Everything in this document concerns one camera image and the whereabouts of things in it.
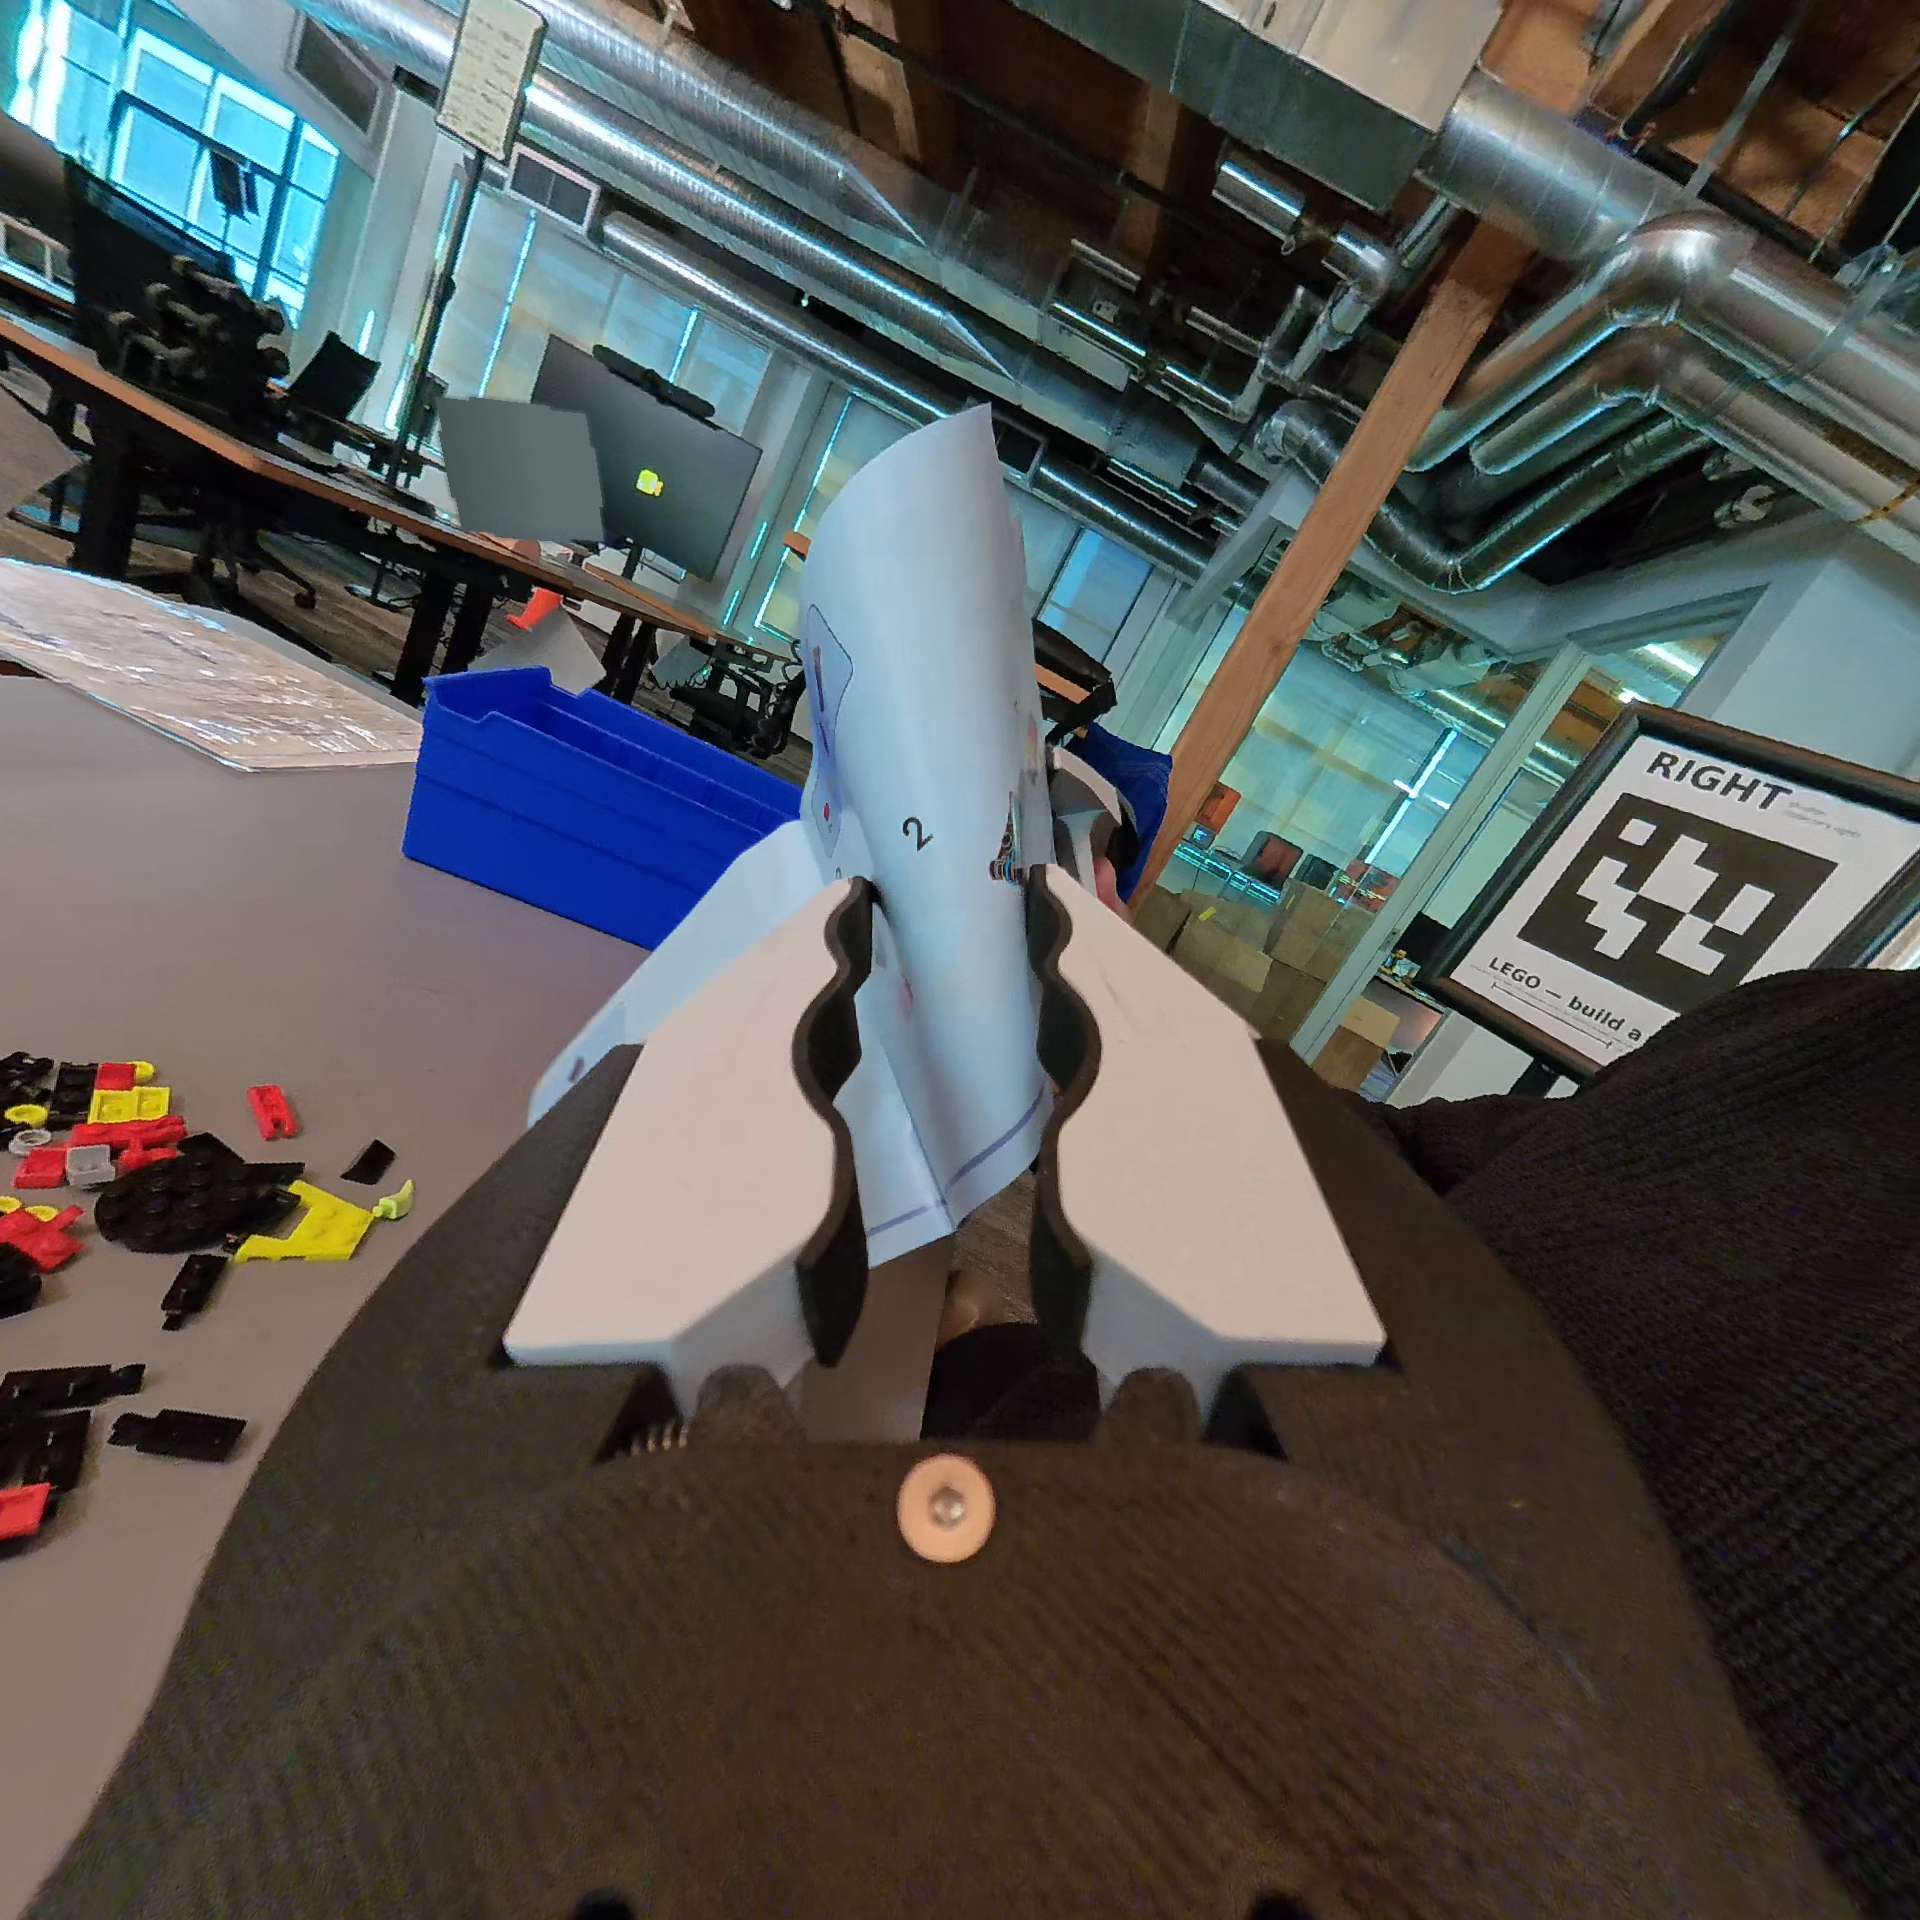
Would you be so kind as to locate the stack of cardboard boxes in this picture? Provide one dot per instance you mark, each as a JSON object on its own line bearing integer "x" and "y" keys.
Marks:
{"x": 1306, "y": 932}

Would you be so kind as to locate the framed marker sign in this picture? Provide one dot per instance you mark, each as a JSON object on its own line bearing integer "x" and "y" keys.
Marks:
{"x": 1695, "y": 901}

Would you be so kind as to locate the wooden ceiling beam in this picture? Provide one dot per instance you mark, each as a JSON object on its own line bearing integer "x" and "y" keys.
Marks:
{"x": 1349, "y": 495}

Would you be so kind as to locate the blue plastic bin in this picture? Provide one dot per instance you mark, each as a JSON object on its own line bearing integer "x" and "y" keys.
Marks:
{"x": 569, "y": 809}

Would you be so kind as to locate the orange traffic cone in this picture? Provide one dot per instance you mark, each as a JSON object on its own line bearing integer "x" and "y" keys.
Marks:
{"x": 533, "y": 613}

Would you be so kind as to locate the person's dark knit sweater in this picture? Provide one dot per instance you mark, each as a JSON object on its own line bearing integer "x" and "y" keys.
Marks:
{"x": 1723, "y": 1277}

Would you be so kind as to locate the white hanging sign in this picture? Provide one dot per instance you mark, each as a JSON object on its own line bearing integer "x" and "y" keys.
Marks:
{"x": 489, "y": 77}

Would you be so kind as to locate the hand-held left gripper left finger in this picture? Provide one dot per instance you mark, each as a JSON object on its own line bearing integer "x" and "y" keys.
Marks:
{"x": 675, "y": 1185}

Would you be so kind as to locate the clear plastic bag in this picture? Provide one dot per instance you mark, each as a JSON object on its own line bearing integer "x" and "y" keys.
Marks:
{"x": 194, "y": 661}

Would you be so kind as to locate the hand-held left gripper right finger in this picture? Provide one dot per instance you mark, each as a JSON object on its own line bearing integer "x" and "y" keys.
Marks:
{"x": 1215, "y": 1185}

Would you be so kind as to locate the wooden desk black legs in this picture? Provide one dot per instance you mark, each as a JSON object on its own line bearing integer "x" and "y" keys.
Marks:
{"x": 299, "y": 465}

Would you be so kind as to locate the silver ventilation ducts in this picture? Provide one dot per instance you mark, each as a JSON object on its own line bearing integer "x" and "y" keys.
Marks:
{"x": 1651, "y": 284}

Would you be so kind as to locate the light blue instruction booklet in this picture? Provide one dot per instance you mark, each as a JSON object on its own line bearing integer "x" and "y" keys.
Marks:
{"x": 931, "y": 676}

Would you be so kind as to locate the blue jacket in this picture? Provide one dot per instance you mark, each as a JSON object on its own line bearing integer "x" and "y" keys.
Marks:
{"x": 1152, "y": 781}

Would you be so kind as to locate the black webcam bar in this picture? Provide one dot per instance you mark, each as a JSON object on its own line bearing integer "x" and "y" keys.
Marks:
{"x": 660, "y": 382}

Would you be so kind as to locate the black monitor screen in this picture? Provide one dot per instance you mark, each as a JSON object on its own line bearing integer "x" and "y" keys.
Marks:
{"x": 675, "y": 481}

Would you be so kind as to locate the pile of lego pieces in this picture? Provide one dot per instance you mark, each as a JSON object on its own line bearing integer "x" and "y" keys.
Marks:
{"x": 171, "y": 1201}

